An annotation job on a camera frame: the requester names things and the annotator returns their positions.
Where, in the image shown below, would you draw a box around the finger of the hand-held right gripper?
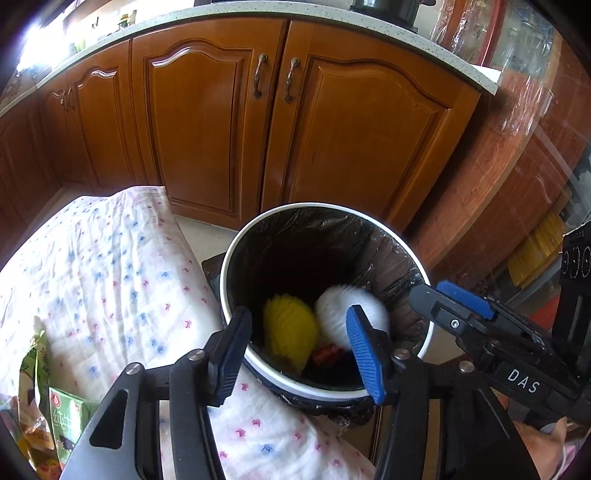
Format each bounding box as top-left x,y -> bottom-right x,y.
436,280 -> 548,346
409,284 -> 513,370

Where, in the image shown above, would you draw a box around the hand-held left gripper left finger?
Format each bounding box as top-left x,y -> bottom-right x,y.
60,305 -> 253,480

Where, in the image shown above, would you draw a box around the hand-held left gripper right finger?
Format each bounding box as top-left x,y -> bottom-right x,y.
345,304 -> 542,480

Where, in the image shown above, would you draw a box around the white foam fruit net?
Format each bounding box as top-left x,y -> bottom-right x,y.
315,285 -> 391,352

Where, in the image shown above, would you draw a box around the white round trash bin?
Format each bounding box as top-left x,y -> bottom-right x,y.
219,200 -> 435,418

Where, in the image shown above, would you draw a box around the green printed packet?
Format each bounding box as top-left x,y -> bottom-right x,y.
48,387 -> 100,469

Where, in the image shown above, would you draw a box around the person's right hand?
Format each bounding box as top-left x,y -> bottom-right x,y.
512,418 -> 575,480

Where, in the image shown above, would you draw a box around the small red wrapper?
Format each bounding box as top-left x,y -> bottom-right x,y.
311,344 -> 343,368

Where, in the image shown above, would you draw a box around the yellow foam fruit net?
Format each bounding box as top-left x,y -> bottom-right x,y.
263,293 -> 320,372

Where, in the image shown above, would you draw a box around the black plastic bin liner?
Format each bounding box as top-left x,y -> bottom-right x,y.
230,205 -> 429,426

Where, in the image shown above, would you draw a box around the yellow cardboard boxes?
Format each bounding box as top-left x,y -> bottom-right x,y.
508,194 -> 576,287

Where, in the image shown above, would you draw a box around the white floral printed blanket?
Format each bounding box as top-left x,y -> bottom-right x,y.
0,185 -> 376,480

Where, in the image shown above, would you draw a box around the plastic-wrapped wooden cabinet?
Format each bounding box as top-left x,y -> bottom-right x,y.
406,0 -> 591,301

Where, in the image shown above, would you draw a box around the wooden cabinet door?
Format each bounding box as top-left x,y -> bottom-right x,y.
37,74 -> 99,186
261,21 -> 483,234
68,41 -> 160,186
0,99 -> 62,252
130,18 -> 291,227

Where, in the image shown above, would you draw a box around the dark cooking pot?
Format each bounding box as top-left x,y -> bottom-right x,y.
349,0 -> 422,34

